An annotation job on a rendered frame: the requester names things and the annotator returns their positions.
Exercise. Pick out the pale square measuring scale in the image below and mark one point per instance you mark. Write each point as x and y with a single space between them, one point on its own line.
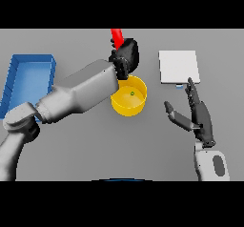
178 67

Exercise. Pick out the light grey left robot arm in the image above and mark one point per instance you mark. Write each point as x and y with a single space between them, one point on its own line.
82 89

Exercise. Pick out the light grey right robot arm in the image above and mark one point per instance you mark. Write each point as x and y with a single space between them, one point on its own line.
209 164

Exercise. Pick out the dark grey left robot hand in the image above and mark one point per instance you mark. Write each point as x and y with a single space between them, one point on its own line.
127 56

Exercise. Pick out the blue tray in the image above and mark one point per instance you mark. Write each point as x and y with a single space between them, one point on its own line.
27 81

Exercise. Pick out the red beaker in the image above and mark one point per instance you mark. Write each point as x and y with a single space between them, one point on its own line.
117 38

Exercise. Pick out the yellow bowl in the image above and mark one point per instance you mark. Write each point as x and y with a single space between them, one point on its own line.
128 102

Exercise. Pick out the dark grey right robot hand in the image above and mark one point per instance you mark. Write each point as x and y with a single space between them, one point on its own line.
200 116

